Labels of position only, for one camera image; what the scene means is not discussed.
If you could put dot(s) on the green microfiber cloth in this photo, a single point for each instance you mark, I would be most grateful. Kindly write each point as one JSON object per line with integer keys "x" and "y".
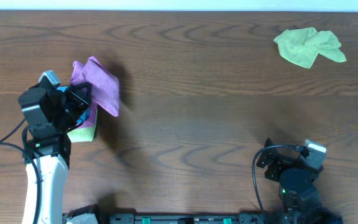
{"x": 302, "y": 46}

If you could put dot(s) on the purple microfiber cloth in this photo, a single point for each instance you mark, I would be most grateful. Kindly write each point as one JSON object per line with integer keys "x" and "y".
{"x": 105, "y": 86}

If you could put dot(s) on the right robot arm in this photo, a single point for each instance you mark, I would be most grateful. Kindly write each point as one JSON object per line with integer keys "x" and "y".
{"x": 295, "y": 168}

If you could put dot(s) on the folded yellow-green cloth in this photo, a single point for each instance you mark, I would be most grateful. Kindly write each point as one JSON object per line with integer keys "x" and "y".
{"x": 82, "y": 134}

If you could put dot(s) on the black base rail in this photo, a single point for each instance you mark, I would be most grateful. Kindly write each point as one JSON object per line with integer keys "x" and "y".
{"x": 92, "y": 214}

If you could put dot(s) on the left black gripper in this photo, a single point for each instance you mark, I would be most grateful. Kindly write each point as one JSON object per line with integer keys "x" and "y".
{"x": 78, "y": 98}

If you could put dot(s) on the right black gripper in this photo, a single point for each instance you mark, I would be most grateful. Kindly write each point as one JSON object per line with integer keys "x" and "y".
{"x": 280, "y": 163}

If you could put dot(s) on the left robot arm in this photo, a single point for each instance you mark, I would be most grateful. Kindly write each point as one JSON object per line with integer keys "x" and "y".
{"x": 47, "y": 163}

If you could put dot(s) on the folded blue cloth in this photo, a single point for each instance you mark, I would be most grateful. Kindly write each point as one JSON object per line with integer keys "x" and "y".
{"x": 84, "y": 116}

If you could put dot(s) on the folded purple cloth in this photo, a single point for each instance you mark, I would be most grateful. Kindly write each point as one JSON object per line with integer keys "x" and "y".
{"x": 89, "y": 121}

